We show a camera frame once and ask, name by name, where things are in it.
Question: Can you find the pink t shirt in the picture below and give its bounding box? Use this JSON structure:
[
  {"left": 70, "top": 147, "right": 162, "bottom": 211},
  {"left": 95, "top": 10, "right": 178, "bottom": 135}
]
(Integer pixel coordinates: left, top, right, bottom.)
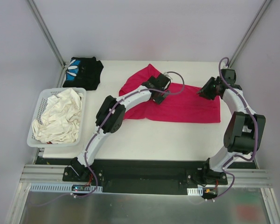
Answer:
[{"left": 119, "top": 64, "right": 221, "bottom": 124}]

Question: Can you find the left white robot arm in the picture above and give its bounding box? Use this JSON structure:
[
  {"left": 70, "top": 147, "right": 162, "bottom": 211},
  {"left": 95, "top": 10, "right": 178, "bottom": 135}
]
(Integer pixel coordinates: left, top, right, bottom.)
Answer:
[{"left": 70, "top": 73, "right": 171, "bottom": 182}]

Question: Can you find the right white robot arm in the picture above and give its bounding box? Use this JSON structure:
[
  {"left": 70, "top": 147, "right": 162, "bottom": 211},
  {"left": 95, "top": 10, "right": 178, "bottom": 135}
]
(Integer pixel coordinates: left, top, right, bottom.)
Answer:
[{"left": 197, "top": 68, "right": 266, "bottom": 184}]

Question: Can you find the black folded t shirt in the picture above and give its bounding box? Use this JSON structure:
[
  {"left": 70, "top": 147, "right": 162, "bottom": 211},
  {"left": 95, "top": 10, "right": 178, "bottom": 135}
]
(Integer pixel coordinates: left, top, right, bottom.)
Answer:
[{"left": 62, "top": 57, "right": 104, "bottom": 91}]

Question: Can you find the cream t shirt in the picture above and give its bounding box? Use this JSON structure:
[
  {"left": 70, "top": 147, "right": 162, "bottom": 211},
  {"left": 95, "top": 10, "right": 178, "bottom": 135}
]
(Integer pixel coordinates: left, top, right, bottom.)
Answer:
[{"left": 31, "top": 88, "right": 83, "bottom": 144}]

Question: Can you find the white plastic laundry basket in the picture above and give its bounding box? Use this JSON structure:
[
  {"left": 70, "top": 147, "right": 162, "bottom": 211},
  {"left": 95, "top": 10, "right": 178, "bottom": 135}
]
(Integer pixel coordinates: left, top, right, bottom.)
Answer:
[{"left": 27, "top": 87, "right": 87, "bottom": 148}]

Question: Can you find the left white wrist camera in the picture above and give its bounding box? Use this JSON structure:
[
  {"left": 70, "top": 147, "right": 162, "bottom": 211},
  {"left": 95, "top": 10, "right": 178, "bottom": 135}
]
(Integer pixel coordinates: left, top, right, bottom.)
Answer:
[{"left": 163, "top": 72, "right": 173, "bottom": 81}]

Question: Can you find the right aluminium frame post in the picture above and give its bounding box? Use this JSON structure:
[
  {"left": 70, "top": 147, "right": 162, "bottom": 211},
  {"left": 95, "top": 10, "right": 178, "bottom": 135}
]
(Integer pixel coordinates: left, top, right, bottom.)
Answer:
[{"left": 228, "top": 0, "right": 274, "bottom": 68}]

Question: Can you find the aluminium frame post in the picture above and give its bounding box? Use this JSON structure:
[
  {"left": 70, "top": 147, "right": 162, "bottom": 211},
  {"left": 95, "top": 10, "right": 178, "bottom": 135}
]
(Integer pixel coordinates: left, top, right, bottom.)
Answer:
[
  {"left": 228, "top": 0, "right": 274, "bottom": 68},
  {"left": 25, "top": 0, "right": 66, "bottom": 69}
]

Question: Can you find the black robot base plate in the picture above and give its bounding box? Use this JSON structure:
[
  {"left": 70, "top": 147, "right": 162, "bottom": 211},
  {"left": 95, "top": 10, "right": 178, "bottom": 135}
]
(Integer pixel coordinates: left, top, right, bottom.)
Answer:
[{"left": 63, "top": 158, "right": 228, "bottom": 195}]

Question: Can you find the right white cable duct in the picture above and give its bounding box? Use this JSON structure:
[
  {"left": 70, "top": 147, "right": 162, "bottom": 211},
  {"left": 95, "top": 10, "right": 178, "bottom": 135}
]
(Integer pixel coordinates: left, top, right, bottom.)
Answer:
[{"left": 187, "top": 187, "right": 203, "bottom": 196}]

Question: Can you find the white cable duct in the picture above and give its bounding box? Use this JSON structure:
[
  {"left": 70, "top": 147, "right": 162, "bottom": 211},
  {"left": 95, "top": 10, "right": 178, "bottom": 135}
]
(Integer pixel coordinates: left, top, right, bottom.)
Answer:
[
  {"left": 187, "top": 187, "right": 203, "bottom": 196},
  {"left": 30, "top": 183, "right": 103, "bottom": 194}
]

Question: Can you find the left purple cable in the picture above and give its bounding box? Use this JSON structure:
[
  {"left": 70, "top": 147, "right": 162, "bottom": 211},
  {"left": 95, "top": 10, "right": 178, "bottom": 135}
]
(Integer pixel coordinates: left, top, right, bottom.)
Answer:
[{"left": 71, "top": 71, "right": 185, "bottom": 199}]

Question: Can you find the left aluminium frame post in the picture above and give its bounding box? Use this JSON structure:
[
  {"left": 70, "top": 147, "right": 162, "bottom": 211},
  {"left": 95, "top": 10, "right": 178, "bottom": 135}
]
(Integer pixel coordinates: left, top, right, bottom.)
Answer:
[{"left": 25, "top": 0, "right": 66, "bottom": 69}]

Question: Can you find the left white cable duct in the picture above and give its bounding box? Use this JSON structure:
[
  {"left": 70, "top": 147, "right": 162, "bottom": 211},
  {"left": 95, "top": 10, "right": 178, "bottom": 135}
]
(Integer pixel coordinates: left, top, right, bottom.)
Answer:
[{"left": 30, "top": 183, "right": 103, "bottom": 194}]

